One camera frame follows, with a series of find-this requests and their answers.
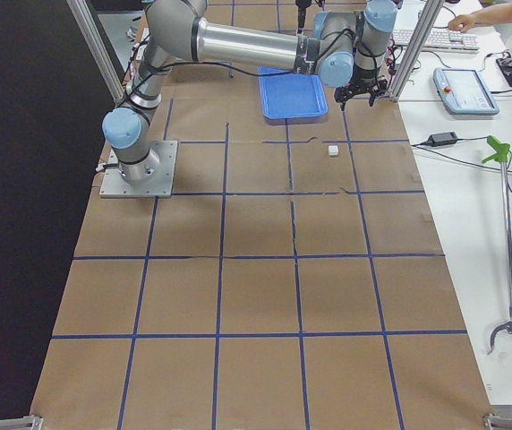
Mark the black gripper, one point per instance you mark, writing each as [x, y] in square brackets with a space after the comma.
[362, 82]

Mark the white toy block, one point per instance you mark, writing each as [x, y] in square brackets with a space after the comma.
[333, 150]

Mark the blue plastic tray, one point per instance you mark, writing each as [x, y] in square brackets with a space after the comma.
[295, 98]

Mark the person's hand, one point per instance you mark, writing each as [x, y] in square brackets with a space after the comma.
[462, 22]

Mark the white keyboard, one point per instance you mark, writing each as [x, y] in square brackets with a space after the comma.
[440, 40]

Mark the black power adapter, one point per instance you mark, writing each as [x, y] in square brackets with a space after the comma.
[442, 139]

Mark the teach pendant tablet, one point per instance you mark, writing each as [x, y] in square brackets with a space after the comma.
[464, 92]

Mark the aluminium frame post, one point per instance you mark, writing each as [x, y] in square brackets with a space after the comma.
[420, 33]

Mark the green handled reach grabber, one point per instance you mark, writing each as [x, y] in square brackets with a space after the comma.
[501, 152]

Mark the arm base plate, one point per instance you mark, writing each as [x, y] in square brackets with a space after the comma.
[152, 177]

